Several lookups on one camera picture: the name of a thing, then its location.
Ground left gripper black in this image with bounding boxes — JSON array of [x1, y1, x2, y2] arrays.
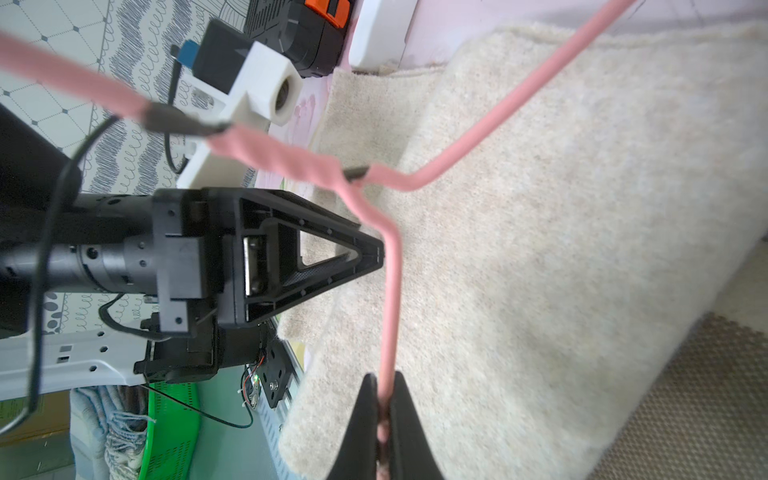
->
[[74, 187, 384, 383]]

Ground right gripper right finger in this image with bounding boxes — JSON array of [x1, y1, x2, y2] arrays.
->
[[388, 371, 444, 480]]

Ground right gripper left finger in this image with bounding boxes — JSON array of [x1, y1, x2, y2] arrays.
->
[[326, 373, 379, 480]]

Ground beige fuzzy scarf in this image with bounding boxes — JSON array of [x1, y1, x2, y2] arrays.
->
[[279, 21, 767, 479]]

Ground brown plaid scarf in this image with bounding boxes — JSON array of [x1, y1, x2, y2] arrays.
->
[[590, 239, 768, 480]]

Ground pink wire hanger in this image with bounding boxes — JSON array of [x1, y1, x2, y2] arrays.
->
[[0, 0, 637, 480]]

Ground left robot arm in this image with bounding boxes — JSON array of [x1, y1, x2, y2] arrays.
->
[[1, 110, 384, 400]]

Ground floral pink table mat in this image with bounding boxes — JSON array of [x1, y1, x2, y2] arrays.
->
[[253, 75, 333, 198]]

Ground green plastic basket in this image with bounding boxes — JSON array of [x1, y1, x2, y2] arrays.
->
[[139, 382, 201, 480]]

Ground black plastic tool case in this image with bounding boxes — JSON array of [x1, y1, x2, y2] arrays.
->
[[244, 0, 355, 78]]

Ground white steel clothes rack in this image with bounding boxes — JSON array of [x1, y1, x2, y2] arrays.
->
[[348, 0, 418, 73]]

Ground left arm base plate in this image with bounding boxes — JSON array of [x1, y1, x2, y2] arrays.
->
[[255, 337, 295, 409]]

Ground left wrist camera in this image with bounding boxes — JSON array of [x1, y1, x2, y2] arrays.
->
[[170, 17, 304, 190]]

